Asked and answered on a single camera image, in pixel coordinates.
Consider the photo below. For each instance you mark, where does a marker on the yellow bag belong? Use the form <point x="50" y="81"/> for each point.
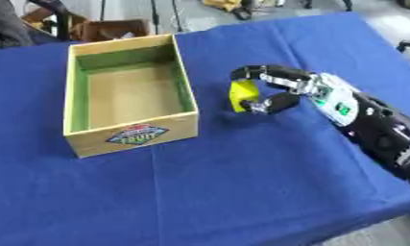
<point x="225" y="4"/>

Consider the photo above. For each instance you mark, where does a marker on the black chair part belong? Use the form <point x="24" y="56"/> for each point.
<point x="408" y="45"/>

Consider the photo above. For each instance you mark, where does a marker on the black tripod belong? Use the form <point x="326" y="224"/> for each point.
<point x="164" y="14"/>

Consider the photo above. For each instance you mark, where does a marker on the tan cardboard box green inside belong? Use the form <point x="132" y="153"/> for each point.
<point x="129" y="96"/>

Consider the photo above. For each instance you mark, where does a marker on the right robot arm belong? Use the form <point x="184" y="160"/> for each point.
<point x="370" y="118"/>

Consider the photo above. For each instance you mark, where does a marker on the yellow block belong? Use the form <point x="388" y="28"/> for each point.
<point x="243" y="94"/>

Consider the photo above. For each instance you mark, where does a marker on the brown cardboard box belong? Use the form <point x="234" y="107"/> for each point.
<point x="114" y="29"/>

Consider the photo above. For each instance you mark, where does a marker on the person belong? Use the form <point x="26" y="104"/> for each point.
<point x="9" y="22"/>

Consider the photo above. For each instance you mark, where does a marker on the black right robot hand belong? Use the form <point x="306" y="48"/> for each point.
<point x="280" y="74"/>

